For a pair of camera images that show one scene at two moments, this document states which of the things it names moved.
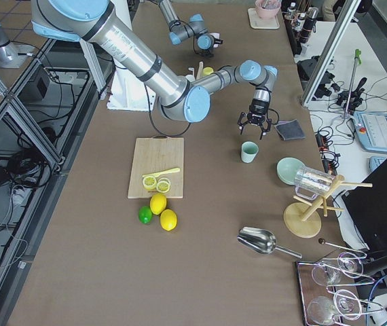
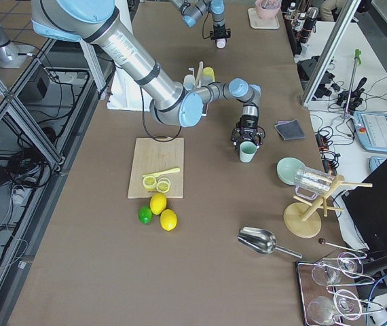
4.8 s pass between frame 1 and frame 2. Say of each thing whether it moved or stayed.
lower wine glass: stayed
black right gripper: moved
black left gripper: moved
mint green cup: stayed
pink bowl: stayed
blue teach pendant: stayed
